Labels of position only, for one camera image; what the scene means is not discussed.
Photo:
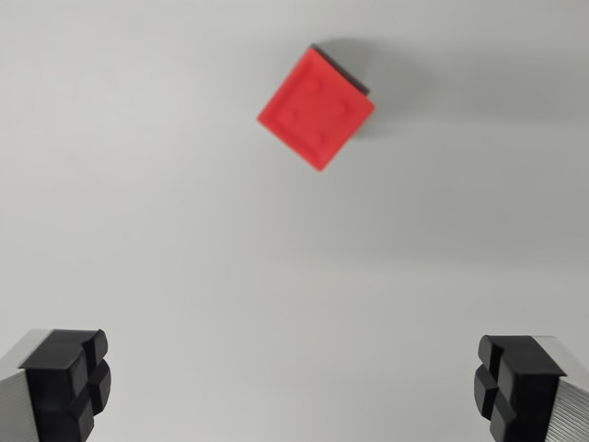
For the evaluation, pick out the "red infantino silicone cube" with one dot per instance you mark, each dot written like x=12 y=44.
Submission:
x=315 y=110

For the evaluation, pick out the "gripper right finger with black rubber pad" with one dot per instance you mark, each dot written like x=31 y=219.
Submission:
x=529 y=387

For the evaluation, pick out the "gripper left finger with black rubber pad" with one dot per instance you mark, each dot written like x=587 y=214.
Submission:
x=50 y=382

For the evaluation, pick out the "grey silicone cube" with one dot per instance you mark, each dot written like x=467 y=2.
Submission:
x=352 y=76

